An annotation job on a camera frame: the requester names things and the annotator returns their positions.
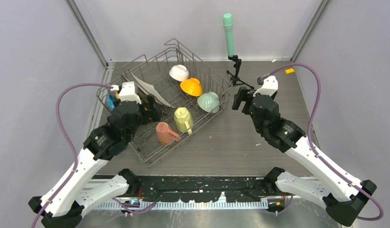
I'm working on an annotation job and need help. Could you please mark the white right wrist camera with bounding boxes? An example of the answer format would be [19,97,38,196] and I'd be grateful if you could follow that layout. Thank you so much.
[253,76,278,97]

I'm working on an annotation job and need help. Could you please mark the blue polka dot plate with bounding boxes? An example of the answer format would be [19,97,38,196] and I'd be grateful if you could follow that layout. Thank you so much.
[106,94,120,110]

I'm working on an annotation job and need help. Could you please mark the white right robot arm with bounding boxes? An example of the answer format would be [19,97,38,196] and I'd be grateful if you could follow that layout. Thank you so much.
[232,86,377,227]

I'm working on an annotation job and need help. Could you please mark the yellow green mug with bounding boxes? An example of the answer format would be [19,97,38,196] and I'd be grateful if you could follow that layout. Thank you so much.
[174,107,193,135]

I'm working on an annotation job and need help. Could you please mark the small yellow block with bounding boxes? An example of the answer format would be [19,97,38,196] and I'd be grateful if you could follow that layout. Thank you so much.
[285,68,295,75]

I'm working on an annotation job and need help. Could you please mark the grey wire dish rack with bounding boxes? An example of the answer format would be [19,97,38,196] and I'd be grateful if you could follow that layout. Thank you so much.
[95,38,232,167]

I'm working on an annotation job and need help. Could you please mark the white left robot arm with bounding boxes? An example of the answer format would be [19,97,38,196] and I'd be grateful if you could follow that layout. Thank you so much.
[29,95,161,228]

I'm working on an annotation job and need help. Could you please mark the white bowl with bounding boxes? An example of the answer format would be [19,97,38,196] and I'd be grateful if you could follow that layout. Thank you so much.
[169,65,190,82]

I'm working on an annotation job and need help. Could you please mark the orange bowl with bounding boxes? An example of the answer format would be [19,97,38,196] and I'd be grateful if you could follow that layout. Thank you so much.
[180,78,203,97]

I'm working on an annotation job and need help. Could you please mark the green microphone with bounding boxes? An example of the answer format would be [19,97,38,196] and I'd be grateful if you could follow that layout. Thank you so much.
[223,13,234,57]

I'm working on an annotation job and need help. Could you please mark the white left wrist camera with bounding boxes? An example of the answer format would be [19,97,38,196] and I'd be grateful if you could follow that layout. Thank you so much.
[111,81,142,105]

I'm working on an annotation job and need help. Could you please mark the pale green celadon bowl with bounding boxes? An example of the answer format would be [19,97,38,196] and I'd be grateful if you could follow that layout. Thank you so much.
[197,92,220,113]

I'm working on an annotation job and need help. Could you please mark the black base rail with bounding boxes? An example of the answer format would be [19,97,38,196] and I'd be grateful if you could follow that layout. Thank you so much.
[125,176,282,203]

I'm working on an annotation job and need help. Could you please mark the square floral plate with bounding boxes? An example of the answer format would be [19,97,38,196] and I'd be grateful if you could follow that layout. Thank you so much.
[120,75,168,116]

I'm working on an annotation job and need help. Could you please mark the blue green toy blocks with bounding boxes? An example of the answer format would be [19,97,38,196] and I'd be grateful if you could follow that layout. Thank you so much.
[115,150,125,156]

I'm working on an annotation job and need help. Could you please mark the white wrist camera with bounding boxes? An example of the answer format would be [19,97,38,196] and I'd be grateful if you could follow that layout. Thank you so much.
[253,76,278,97]
[111,81,142,105]

